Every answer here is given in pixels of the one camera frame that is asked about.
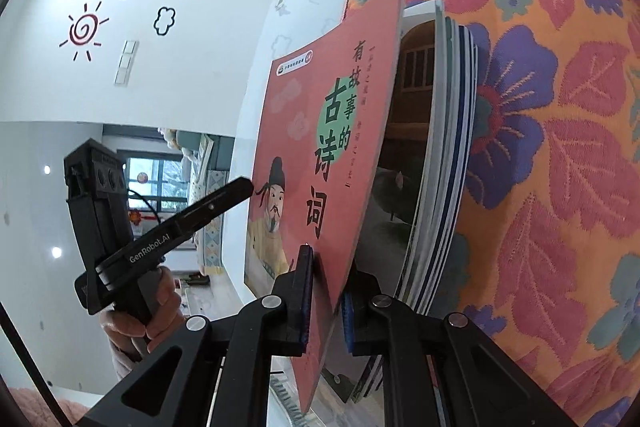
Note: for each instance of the person's left hand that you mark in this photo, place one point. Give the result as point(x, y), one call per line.
point(165, 307)

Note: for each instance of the white light switch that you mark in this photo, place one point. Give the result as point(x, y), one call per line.
point(125, 62)

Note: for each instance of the floral orange cloth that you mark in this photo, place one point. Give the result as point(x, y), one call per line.
point(550, 157)

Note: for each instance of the dark framed window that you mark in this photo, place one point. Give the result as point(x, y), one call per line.
point(160, 187)

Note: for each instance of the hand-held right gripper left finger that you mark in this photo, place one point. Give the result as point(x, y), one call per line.
point(302, 297)

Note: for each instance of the red book with robed figure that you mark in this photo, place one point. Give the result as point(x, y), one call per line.
point(300, 107)

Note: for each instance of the row of books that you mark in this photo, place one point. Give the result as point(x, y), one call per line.
point(440, 157)

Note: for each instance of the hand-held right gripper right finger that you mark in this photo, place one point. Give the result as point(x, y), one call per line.
point(347, 317)

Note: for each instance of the person's left forearm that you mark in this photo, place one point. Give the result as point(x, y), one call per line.
point(125, 364)

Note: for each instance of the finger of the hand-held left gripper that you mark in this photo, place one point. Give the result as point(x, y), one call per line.
point(220, 202)

